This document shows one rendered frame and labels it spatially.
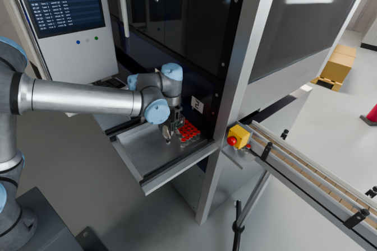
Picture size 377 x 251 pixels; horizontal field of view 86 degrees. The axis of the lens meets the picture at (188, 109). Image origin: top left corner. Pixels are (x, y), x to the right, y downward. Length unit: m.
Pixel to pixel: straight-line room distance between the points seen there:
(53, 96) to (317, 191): 0.92
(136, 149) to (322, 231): 1.60
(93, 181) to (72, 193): 0.17
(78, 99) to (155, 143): 0.52
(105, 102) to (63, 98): 0.09
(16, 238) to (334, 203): 1.09
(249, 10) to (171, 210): 1.50
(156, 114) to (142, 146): 0.41
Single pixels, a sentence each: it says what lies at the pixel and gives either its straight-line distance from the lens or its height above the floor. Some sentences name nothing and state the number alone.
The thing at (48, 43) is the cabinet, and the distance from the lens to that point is 1.44.
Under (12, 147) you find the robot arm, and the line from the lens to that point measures 0.86.
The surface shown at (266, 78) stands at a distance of 0.95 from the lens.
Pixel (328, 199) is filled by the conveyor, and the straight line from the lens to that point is 0.96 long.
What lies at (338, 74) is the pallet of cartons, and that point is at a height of 0.26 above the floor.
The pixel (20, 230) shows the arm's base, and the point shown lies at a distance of 0.95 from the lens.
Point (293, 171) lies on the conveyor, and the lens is 0.96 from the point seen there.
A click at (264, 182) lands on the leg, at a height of 0.71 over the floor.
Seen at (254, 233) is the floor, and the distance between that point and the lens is 1.83.
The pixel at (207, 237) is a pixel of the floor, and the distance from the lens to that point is 1.73.
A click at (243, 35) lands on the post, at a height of 1.41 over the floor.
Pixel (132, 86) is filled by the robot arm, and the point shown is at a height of 1.25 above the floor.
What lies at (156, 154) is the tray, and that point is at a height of 0.88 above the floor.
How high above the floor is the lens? 1.61
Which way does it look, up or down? 38 degrees down
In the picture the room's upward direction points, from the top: 6 degrees clockwise
